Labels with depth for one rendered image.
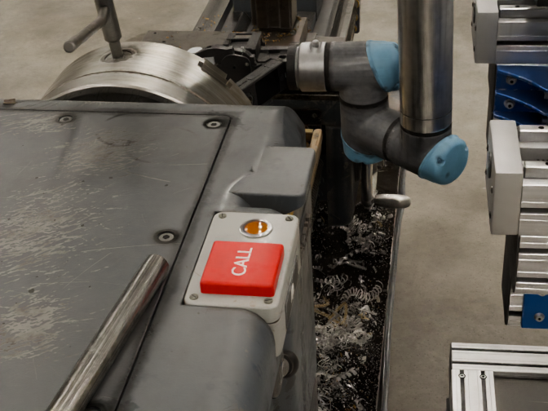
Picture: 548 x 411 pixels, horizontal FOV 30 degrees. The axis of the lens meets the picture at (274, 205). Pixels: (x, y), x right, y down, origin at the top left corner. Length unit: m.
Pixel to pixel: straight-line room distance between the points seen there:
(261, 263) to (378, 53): 0.74
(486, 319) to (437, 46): 1.48
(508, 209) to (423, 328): 1.50
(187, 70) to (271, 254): 0.48
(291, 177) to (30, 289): 0.27
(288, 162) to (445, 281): 1.96
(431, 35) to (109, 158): 0.55
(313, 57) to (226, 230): 0.68
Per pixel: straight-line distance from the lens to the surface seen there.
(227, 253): 0.84
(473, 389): 2.25
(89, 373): 0.73
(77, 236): 0.91
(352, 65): 1.52
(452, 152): 1.48
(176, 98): 1.21
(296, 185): 0.95
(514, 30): 1.70
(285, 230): 0.89
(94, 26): 1.15
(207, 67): 1.31
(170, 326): 0.79
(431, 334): 2.73
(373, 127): 1.55
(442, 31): 1.41
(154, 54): 1.29
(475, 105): 3.84
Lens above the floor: 1.75
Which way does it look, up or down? 33 degrees down
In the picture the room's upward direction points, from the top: 3 degrees counter-clockwise
